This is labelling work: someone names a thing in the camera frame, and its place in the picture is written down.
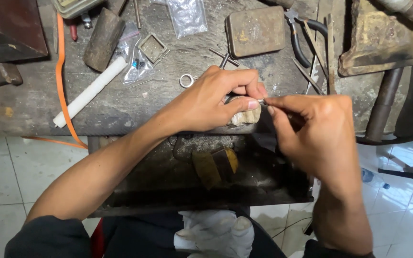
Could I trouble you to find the person's left hand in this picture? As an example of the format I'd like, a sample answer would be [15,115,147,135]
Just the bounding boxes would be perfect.
[155,65,269,133]

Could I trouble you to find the person's right hand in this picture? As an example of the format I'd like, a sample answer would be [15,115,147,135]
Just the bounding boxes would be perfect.
[263,94,362,180]

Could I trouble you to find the wooden bench peg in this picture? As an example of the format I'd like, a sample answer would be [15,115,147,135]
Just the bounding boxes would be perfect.
[224,95,262,127]

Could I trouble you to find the metal tweezers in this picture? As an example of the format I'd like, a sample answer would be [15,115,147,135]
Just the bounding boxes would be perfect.
[208,47,241,71]

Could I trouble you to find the yellow and brown block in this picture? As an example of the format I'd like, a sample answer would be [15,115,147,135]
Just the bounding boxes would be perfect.
[191,146,239,190]

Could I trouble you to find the thin drill bit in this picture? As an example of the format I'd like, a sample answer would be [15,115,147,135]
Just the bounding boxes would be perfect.
[148,49,171,74]

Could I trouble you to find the dark metal pipe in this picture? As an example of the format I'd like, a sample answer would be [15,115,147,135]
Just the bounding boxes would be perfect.
[364,67,404,142]

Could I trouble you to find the small square metal tray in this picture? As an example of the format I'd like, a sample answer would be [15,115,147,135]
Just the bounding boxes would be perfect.
[138,33,168,64]

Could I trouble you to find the dark wooden drawer tray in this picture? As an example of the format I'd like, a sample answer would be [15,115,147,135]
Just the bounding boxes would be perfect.
[87,133,315,218]

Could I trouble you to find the long flat metal file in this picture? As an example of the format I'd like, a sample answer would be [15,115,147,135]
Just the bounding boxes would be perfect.
[327,14,337,95]

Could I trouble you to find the clear plastic bag with beads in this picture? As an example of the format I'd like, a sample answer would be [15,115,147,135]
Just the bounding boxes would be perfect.
[115,22,157,86]

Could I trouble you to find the rusty metal tin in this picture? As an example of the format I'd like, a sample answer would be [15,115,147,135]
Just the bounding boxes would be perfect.
[225,6,287,59]

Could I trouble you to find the clear crumpled plastic bag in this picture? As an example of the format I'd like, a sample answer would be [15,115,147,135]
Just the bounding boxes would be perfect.
[166,0,208,39]

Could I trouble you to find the wooden stick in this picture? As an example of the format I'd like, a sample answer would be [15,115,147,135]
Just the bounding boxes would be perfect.
[303,20,329,77]

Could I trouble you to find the thin metal rod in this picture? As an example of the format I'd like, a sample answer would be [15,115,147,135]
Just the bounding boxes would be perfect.
[133,0,142,29]

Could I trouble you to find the white wax stick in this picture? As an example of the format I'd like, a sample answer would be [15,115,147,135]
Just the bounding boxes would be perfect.
[53,56,128,128]

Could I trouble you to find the wooden mallet head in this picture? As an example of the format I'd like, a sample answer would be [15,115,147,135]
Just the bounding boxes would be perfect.
[83,8,125,72]

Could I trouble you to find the white cloth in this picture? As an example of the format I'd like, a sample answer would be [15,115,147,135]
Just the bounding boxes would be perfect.
[174,210,255,258]

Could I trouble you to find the person's dark trousers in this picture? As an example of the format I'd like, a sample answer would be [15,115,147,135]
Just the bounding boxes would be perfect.
[4,206,375,258]

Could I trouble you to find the green metal device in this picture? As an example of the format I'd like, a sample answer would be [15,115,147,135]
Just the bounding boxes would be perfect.
[50,0,105,20]

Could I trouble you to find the dark wooden box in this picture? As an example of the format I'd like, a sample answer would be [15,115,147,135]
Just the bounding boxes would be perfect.
[0,0,49,69]

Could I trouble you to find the silver ring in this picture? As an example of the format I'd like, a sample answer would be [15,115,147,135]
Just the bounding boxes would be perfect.
[179,73,195,89]

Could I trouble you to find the thin metal wire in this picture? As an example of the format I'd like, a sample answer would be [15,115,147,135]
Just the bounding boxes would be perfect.
[128,78,168,89]

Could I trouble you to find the black hose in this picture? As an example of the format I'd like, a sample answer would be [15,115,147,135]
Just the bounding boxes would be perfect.
[356,115,413,146]

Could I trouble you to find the black handled pliers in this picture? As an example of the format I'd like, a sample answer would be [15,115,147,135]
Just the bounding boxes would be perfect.
[284,9,329,69]

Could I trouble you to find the orange hose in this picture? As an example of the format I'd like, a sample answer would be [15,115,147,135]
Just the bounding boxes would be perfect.
[22,13,89,150]

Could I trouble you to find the red handled tool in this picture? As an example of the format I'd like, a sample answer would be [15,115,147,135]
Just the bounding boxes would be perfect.
[69,19,79,42]

